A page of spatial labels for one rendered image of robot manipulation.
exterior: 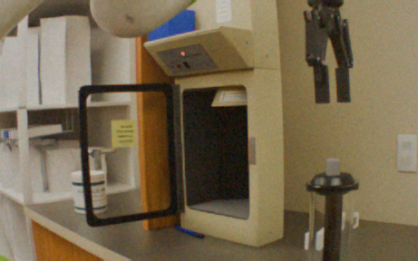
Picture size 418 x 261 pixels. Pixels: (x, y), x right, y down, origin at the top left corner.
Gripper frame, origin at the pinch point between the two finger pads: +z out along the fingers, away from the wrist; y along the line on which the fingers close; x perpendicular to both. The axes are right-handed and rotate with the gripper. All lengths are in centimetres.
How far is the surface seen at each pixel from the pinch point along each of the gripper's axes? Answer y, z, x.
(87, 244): -18, 42, 72
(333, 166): -1.9, 14.6, -0.7
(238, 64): 9.5, -7.3, 33.7
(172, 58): 6, -11, 55
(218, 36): 2.9, -14.1, 33.6
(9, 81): -7, -15, 175
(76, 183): -3, 29, 104
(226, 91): 15.6, -0.8, 44.3
